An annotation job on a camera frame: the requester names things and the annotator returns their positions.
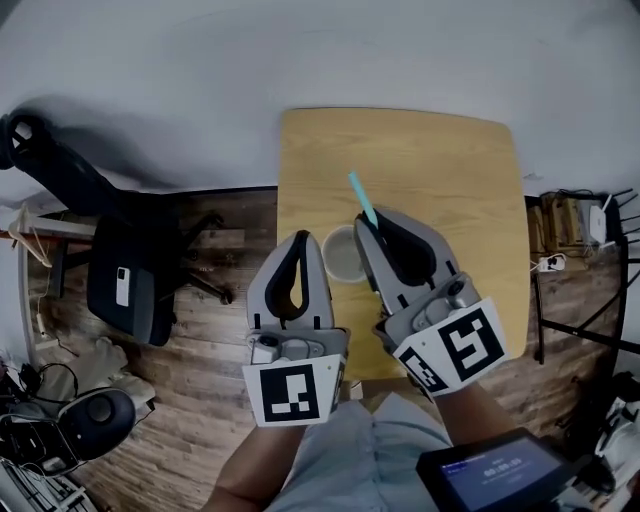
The person's left forearm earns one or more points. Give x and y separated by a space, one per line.
250 470

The white paper cup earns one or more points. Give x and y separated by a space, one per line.
341 257

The black tablet screen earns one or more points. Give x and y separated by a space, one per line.
500 472

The round black grey device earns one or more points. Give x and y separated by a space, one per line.
97 420

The black office chair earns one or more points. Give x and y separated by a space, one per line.
125 240

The white power strip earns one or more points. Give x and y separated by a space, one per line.
550 262

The person's right forearm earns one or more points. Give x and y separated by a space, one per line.
475 410

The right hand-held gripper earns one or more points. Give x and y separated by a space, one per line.
465 345

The cardboard box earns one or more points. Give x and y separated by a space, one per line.
555 220

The teal straw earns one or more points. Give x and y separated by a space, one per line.
361 195

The white router with antennas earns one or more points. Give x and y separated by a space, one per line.
602 217

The person's light blue clothing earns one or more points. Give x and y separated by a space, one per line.
360 460

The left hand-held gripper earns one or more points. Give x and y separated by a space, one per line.
290 395

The white plastic object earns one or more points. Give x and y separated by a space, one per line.
620 425

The wooden clothes hanger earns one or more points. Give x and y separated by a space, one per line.
30 235

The black headphones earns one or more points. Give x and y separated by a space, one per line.
47 380

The white phone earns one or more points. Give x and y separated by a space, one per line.
123 286

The black metal stand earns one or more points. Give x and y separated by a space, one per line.
580 330

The beige cloth bag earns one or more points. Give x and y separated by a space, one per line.
100 365

